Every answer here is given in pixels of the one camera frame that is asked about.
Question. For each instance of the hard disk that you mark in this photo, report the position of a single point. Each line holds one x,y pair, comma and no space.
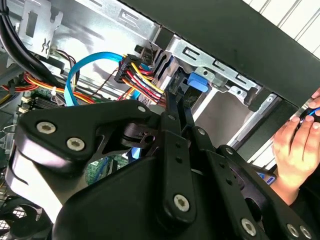
197,82

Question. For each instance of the person's hand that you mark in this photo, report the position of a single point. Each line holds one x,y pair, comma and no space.
297,150

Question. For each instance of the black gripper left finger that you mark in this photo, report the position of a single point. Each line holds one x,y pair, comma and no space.
75,125

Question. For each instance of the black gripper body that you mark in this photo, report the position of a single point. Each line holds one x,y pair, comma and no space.
120,205

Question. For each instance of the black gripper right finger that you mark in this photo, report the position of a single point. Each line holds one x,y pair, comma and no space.
225,180

